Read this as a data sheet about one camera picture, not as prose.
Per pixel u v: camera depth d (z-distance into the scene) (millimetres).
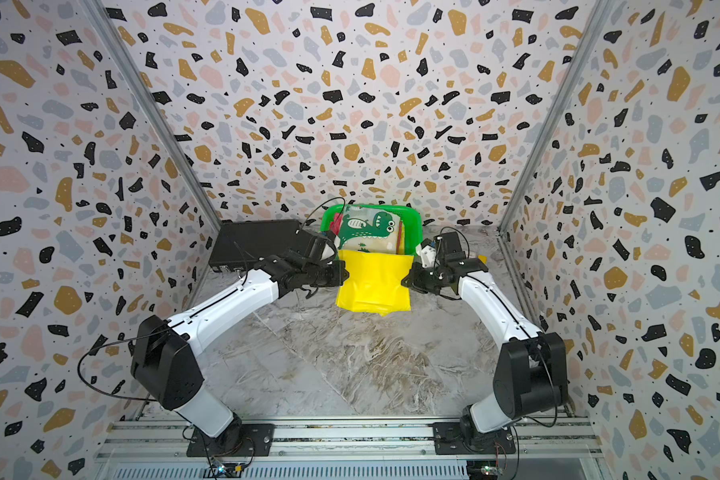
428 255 798
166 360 429
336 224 1134
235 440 675
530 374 433
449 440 730
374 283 868
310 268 707
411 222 1202
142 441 747
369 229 1092
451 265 613
